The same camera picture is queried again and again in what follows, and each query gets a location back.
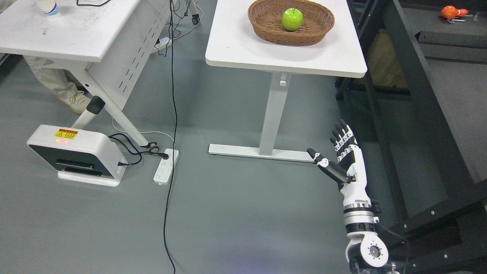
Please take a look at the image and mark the white power strip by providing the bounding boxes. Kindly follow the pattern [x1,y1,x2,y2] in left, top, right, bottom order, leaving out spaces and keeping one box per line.
[153,37,172,51]
[153,148,180,185]

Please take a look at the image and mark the white box device with label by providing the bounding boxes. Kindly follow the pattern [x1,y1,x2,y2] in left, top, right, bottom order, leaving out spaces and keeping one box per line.
[27,125,127,186]

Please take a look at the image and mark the white standing desk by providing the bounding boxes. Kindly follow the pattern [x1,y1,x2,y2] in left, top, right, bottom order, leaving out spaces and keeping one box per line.
[205,0,367,162]

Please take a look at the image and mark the long black cable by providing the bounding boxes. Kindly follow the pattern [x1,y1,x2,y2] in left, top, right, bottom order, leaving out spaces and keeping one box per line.
[163,0,179,274]

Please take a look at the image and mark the brown wicker basket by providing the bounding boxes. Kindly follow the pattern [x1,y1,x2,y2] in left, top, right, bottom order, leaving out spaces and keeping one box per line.
[248,0,335,46]

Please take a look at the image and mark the orange toy on shelf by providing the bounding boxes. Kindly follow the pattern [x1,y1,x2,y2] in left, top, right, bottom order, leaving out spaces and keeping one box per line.
[440,5,468,19]

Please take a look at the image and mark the white perforated panel desk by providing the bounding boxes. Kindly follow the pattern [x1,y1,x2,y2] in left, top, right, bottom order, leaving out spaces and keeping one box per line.
[0,0,170,148]

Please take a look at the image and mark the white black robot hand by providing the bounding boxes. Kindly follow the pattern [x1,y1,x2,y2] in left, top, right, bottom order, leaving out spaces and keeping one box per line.
[307,119,372,209]

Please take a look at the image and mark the white blue cup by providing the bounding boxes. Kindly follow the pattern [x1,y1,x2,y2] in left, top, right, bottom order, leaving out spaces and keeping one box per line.
[35,0,60,19]

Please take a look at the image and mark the green apple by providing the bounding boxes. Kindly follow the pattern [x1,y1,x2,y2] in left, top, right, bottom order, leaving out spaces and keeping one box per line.
[282,8,303,31]

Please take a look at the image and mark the person leg beige trousers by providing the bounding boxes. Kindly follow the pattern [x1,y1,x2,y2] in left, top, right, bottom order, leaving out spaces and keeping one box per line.
[23,55,91,114]

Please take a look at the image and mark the black metal left shelf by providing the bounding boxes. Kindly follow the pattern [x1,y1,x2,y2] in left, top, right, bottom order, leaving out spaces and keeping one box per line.
[336,0,486,274]

